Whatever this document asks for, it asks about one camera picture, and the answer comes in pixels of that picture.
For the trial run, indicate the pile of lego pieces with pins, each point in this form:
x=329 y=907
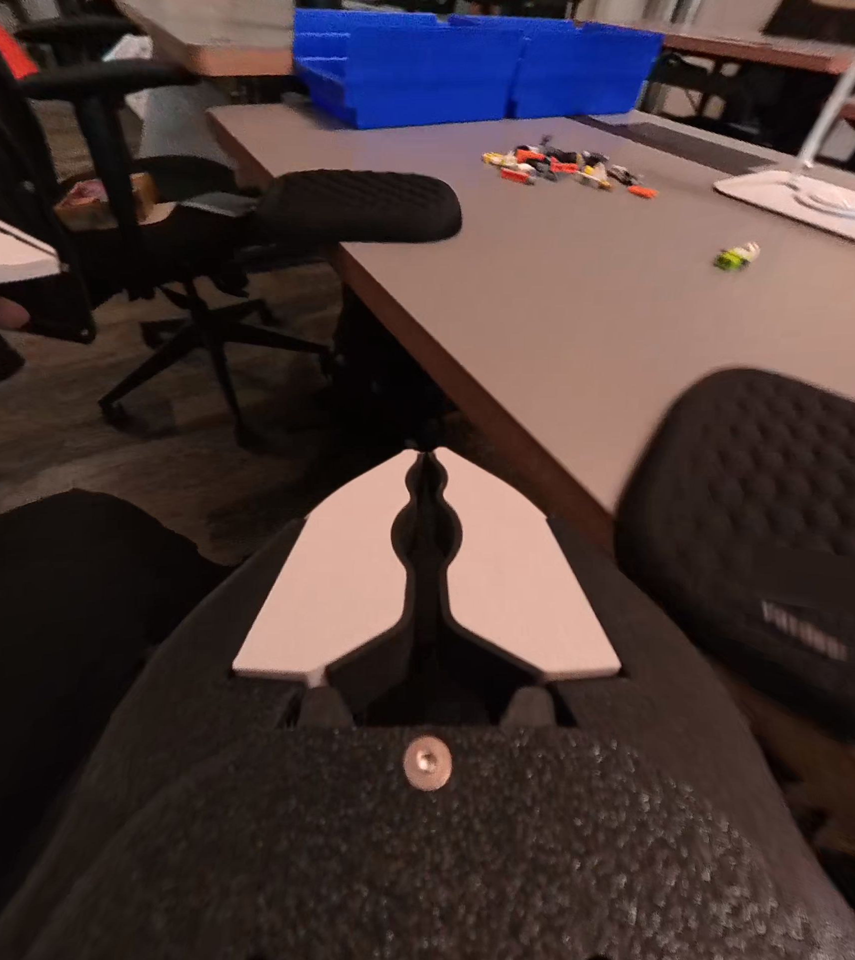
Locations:
x=570 y=165

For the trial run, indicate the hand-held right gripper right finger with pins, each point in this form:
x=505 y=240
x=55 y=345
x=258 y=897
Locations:
x=533 y=600

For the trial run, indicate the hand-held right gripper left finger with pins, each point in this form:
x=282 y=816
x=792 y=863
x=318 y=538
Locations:
x=323 y=600

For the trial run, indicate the black office chair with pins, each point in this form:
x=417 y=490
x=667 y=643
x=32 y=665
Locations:
x=113 y=225

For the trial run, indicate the green white lego minifigure torso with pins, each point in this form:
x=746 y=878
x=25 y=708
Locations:
x=737 y=257

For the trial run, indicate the person's left hand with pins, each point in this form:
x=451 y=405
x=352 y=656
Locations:
x=0 y=312

